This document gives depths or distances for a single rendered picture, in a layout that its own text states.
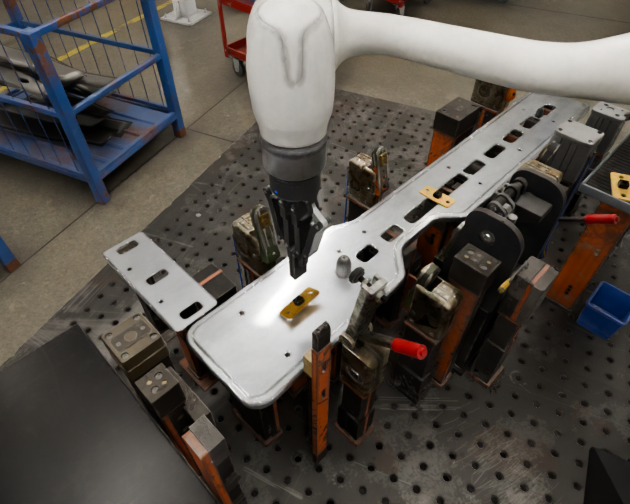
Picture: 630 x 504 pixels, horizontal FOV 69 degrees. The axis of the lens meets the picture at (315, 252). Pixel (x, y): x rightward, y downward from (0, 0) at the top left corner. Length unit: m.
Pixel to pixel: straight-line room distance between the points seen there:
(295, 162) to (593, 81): 0.38
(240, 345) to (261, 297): 0.11
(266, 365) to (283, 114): 0.46
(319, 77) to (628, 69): 0.38
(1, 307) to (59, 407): 1.74
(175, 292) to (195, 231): 0.57
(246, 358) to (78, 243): 1.95
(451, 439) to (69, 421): 0.77
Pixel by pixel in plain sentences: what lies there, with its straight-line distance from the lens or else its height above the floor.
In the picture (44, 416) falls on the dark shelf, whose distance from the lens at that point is 0.87.
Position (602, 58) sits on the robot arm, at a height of 1.48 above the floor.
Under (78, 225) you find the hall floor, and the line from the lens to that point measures 2.81.
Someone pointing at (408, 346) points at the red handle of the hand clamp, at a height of 1.14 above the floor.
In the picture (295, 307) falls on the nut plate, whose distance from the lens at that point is 0.89.
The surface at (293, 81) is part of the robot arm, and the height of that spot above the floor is 1.49.
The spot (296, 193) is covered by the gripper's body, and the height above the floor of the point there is 1.32.
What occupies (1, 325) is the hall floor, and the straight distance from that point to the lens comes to 2.51.
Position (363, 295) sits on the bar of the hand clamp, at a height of 1.20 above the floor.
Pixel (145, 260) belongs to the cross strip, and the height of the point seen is 1.00.
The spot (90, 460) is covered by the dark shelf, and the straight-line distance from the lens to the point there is 0.81.
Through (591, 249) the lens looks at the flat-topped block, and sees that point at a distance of 1.29.
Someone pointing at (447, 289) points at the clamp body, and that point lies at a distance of 0.88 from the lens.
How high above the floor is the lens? 1.73
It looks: 47 degrees down
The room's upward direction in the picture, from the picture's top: straight up
